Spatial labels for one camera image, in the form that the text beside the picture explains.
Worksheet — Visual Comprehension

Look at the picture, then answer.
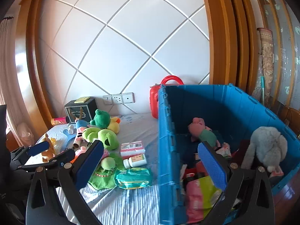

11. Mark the brown teddy bear plush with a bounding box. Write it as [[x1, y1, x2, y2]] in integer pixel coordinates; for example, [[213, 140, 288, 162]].
[[41, 133, 56, 163]]

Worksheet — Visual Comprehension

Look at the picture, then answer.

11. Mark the grey fluffy plush toy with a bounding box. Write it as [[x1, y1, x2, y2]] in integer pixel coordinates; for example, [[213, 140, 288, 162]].
[[241, 127, 288, 173]]

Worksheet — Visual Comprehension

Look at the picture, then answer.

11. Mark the pink piglet plush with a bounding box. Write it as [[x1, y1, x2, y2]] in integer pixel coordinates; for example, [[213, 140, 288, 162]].
[[188, 117, 221, 149]]

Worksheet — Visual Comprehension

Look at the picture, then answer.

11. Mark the pink tissue pack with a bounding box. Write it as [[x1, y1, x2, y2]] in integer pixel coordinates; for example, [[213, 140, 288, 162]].
[[186, 176, 222, 224]]

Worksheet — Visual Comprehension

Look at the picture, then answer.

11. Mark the small green round plush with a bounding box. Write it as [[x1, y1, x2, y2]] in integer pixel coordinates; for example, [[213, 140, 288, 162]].
[[100, 156, 116, 171]]

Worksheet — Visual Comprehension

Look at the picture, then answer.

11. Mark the pink yellow cylinder can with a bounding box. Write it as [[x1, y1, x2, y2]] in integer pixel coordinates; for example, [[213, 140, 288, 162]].
[[51, 116, 70, 126]]

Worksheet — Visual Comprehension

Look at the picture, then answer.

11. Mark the light green frog plush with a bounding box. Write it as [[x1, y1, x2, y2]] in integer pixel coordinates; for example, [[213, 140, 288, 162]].
[[82, 127, 119, 150]]

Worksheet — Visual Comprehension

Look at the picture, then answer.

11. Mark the dark gift bag box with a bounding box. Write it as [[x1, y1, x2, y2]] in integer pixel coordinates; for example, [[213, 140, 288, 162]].
[[64, 98, 98, 123]]

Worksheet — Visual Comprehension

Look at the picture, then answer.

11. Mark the dark green frog plush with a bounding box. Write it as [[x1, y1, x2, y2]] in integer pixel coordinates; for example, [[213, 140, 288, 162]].
[[89, 109, 110, 129]]

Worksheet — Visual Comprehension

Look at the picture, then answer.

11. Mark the green wet wipes pack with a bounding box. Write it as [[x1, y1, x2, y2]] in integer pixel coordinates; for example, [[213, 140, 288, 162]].
[[114, 168, 152, 189]]

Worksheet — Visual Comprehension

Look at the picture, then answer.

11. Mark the yellow duck plush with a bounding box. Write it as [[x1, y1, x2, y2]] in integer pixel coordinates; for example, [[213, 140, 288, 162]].
[[107, 117, 121, 134]]

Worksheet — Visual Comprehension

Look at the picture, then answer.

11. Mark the pink white medicine box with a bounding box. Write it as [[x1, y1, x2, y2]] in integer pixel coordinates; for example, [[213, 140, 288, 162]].
[[120, 141, 146, 158]]

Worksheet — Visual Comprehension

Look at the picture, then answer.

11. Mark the white medicine bottle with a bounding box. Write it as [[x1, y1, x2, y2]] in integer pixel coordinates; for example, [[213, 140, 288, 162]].
[[123, 153, 147, 169]]

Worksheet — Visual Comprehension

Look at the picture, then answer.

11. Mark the blue plastic storage crate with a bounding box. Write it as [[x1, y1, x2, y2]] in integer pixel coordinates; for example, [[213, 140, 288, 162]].
[[158, 84, 299, 224]]

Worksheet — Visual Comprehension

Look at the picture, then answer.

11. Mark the wooden chair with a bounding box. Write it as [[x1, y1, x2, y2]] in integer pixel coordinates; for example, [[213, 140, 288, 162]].
[[279, 106, 300, 138]]

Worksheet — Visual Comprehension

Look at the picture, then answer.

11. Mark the red plastic toy case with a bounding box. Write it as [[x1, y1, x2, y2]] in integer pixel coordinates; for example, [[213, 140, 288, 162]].
[[149, 75, 185, 119]]

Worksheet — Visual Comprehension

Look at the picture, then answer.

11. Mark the rolled patterned carpet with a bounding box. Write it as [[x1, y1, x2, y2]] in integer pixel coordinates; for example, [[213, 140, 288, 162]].
[[252, 27, 274, 107]]

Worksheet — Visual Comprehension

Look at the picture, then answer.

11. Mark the white wall socket panel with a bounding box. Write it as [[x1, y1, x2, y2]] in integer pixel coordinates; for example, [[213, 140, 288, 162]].
[[102, 92, 135, 105]]

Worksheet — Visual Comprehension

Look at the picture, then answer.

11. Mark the teal mop handle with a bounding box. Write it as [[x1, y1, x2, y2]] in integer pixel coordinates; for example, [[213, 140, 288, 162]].
[[260, 76, 266, 106]]

